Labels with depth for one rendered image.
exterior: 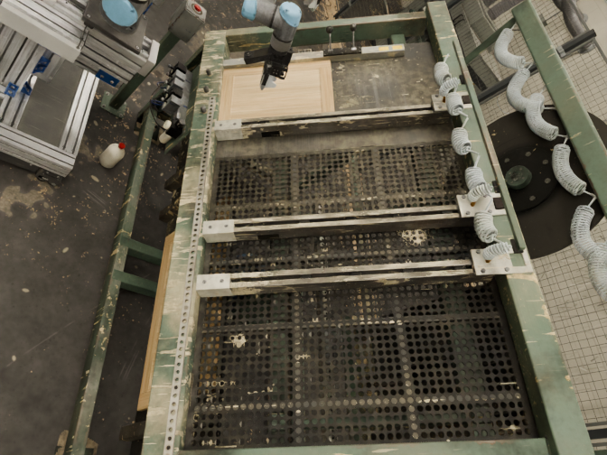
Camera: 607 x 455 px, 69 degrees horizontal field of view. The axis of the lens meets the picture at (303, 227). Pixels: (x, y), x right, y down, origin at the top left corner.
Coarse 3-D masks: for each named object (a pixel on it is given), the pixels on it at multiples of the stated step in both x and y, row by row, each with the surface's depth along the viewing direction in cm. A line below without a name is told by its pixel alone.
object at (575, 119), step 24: (528, 0) 236; (504, 24) 245; (528, 24) 230; (480, 48) 257; (528, 48) 225; (552, 48) 215; (552, 72) 210; (552, 96) 205; (576, 96) 197; (576, 120) 193; (576, 144) 189; (600, 144) 182; (600, 168) 178; (600, 192) 175
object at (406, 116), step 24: (432, 96) 199; (240, 120) 206; (264, 120) 205; (288, 120) 205; (312, 120) 202; (336, 120) 201; (360, 120) 201; (384, 120) 202; (408, 120) 202; (432, 120) 202
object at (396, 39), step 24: (432, 168) 196; (288, 192) 196; (288, 240) 183; (288, 264) 177; (288, 312) 166; (456, 312) 160; (288, 336) 161; (456, 336) 156; (456, 384) 153; (480, 408) 142; (288, 432) 144
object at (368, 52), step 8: (368, 48) 231; (376, 48) 230; (392, 48) 229; (296, 56) 232; (304, 56) 232; (312, 56) 231; (320, 56) 231; (328, 56) 230; (336, 56) 230; (344, 56) 230; (352, 56) 230; (360, 56) 230; (368, 56) 231; (376, 56) 231; (384, 56) 231; (392, 56) 231; (400, 56) 231; (224, 64) 234; (232, 64) 233; (240, 64) 233; (248, 64) 233; (256, 64) 233
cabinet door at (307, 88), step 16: (304, 64) 231; (320, 64) 230; (224, 80) 230; (240, 80) 230; (256, 80) 228; (288, 80) 226; (304, 80) 225; (320, 80) 224; (224, 96) 224; (240, 96) 223; (256, 96) 222; (272, 96) 221; (288, 96) 220; (304, 96) 219; (320, 96) 218; (224, 112) 218; (240, 112) 217; (256, 112) 216; (272, 112) 215; (288, 112) 214; (304, 112) 213; (320, 112) 212
